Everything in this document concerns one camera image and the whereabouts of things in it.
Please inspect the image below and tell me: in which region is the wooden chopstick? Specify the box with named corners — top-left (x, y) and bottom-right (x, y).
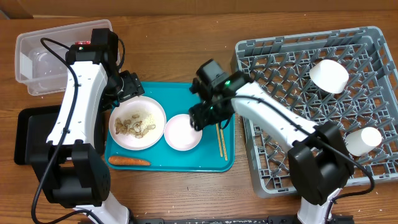
top-left (215, 123), bottom-right (223, 157)
top-left (220, 129), bottom-right (228, 161)

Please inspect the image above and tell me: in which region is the white bowl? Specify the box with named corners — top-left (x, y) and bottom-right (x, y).
top-left (309, 59), bottom-right (349, 94)
top-left (164, 114), bottom-right (202, 151)

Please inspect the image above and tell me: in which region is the white plate with food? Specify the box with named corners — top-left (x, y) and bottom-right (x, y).
top-left (109, 96), bottom-right (166, 151)

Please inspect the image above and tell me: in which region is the red snack wrapper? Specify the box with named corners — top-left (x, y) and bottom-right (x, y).
top-left (75, 40), bottom-right (91, 45)

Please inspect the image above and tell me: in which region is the orange carrot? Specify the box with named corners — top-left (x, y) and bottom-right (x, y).
top-left (108, 156), bottom-right (151, 166)

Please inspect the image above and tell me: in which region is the small white cup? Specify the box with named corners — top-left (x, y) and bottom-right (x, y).
top-left (346, 127), bottom-right (382, 156)

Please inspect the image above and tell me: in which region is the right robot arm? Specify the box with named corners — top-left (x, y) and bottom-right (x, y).
top-left (189, 59), bottom-right (354, 223)

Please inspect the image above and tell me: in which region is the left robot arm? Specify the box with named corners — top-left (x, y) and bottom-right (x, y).
top-left (29, 28), bottom-right (144, 223)

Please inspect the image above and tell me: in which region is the grey dishwasher rack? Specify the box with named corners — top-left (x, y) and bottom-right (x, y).
top-left (231, 26), bottom-right (397, 182)

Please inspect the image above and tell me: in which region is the peanut shells and rice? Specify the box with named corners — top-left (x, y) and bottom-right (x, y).
top-left (114, 111), bottom-right (156, 139)

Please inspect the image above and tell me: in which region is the clear plastic bin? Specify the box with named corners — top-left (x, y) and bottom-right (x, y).
top-left (14, 19), bottom-right (113, 96)

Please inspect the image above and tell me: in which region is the black plastic bin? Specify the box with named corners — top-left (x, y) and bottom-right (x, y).
top-left (14, 104), bottom-right (105, 166)

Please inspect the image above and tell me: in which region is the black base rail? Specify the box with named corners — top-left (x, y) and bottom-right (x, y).
top-left (133, 214), bottom-right (355, 224)

